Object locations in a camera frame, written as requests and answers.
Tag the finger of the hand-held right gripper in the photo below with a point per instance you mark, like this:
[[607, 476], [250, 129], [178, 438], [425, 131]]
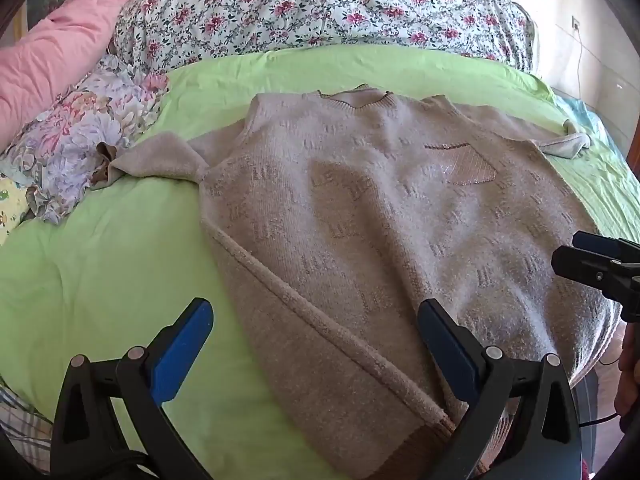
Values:
[[590, 270], [605, 246]]

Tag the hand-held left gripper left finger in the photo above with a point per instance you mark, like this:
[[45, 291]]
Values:
[[184, 341]]

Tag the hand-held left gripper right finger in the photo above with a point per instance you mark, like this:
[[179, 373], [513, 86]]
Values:
[[446, 345]]

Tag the beige knitted sweater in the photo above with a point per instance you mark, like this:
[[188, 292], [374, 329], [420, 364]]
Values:
[[350, 210]]

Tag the person's right hand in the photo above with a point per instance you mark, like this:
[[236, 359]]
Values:
[[629, 360]]

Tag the light green bed sheet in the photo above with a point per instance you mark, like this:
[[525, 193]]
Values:
[[100, 270]]

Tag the light blue cloth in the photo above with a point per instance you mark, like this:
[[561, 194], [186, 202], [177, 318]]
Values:
[[586, 116]]

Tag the plaid cloth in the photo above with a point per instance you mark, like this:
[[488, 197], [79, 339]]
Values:
[[22, 430]]

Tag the yellow printed cloth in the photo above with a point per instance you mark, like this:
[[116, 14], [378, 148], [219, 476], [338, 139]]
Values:
[[11, 210]]

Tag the pastel floral cloth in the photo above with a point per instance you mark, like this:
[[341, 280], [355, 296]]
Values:
[[85, 130]]

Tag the pink pillow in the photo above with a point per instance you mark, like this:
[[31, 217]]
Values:
[[60, 55]]

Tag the pink flowered white quilt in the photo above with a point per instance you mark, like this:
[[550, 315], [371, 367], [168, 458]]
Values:
[[300, 5]]

